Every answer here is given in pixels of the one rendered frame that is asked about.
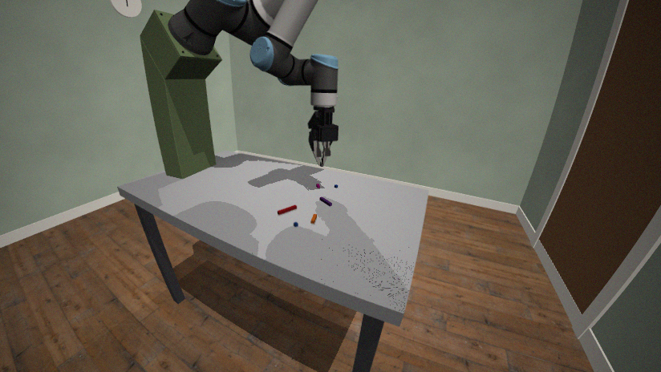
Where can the red rod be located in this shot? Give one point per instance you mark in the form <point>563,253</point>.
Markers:
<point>287,209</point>

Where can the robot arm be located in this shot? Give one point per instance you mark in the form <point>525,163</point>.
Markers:
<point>200,22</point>

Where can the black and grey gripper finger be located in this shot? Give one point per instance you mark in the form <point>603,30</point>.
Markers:
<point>326,151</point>
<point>315,147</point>

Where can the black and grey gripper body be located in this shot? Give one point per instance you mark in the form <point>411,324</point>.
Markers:
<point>327,131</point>

